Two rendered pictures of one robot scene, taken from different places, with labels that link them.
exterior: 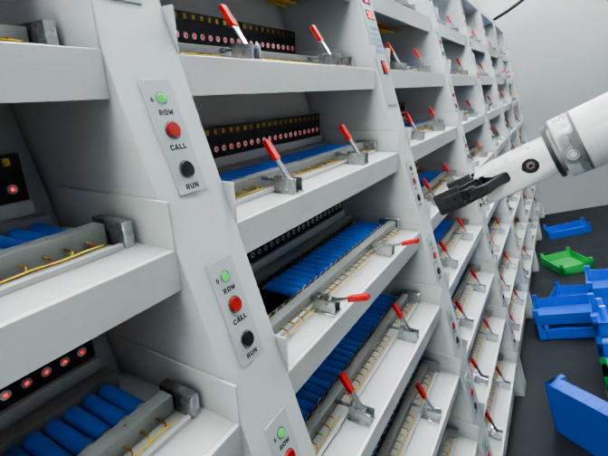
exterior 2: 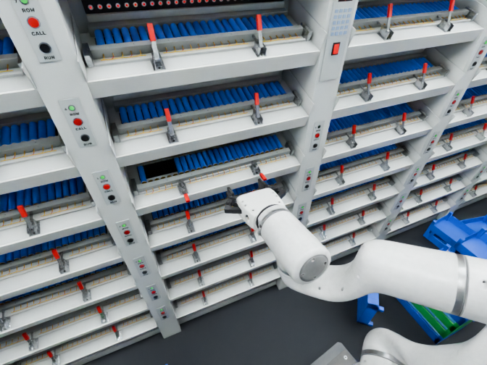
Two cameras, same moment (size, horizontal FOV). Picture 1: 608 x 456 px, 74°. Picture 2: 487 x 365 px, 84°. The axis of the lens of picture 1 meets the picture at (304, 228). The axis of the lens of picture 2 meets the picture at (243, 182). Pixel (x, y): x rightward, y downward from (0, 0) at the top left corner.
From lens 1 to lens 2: 0.67 m
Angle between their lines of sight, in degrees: 43
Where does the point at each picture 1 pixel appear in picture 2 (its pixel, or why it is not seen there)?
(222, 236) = (104, 162)
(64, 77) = (20, 102)
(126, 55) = (51, 90)
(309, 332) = (163, 196)
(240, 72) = (139, 82)
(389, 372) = (224, 217)
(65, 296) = (25, 176)
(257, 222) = (132, 156)
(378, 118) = (309, 85)
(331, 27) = not seen: outside the picture
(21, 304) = (14, 172)
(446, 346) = not seen: hidden behind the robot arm
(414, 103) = not seen: hidden behind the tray
